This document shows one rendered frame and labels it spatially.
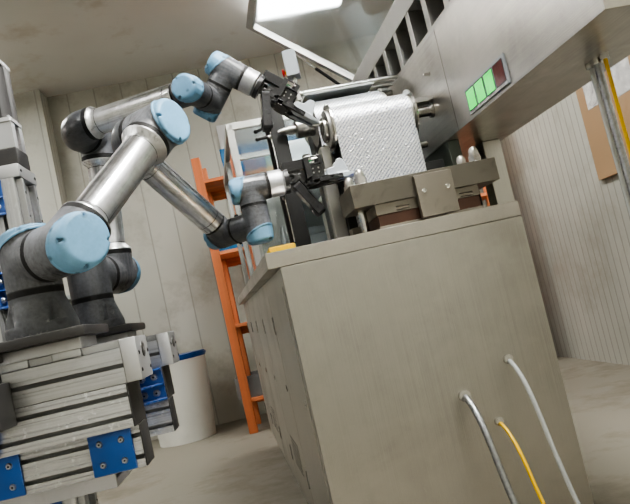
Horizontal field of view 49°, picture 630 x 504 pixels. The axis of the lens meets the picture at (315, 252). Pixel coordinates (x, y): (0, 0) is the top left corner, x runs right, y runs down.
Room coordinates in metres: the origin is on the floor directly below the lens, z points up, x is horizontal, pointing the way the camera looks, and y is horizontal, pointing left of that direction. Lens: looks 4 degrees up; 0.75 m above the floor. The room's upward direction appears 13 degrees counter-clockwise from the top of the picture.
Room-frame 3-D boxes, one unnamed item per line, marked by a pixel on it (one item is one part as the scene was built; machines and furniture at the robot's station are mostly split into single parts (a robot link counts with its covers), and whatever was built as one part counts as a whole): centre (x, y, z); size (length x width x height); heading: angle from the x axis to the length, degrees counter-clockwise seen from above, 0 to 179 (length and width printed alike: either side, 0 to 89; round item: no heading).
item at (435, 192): (1.77, -0.34, 0.96); 0.10 x 0.03 x 0.11; 99
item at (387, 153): (1.97, -0.25, 1.11); 0.23 x 0.01 x 0.18; 99
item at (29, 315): (1.48, 0.60, 0.87); 0.15 x 0.15 x 0.10
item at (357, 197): (1.86, -0.31, 1.00); 0.40 x 0.16 x 0.06; 99
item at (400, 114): (2.16, -0.22, 1.16); 0.39 x 0.23 x 0.51; 9
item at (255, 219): (1.92, 0.15, 1.01); 0.11 x 0.08 x 0.11; 55
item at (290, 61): (2.56, -0.06, 1.66); 0.07 x 0.07 x 0.10; 86
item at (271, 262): (2.95, -0.01, 0.88); 2.52 x 0.66 x 0.04; 9
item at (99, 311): (1.97, 0.65, 0.87); 0.15 x 0.15 x 0.10
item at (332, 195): (2.04, -0.07, 1.05); 0.06 x 0.05 x 0.31; 99
